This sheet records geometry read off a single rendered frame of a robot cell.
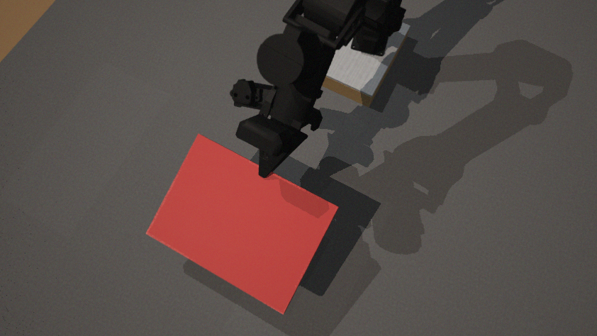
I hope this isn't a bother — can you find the red rectangular lid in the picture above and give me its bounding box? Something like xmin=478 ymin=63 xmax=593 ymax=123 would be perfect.
xmin=146 ymin=134 xmax=339 ymax=315

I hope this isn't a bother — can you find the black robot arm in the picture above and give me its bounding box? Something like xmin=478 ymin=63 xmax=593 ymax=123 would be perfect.
xmin=230 ymin=0 xmax=406 ymax=118

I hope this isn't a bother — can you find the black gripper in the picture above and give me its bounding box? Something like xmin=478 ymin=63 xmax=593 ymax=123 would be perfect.
xmin=235 ymin=82 xmax=323 ymax=178

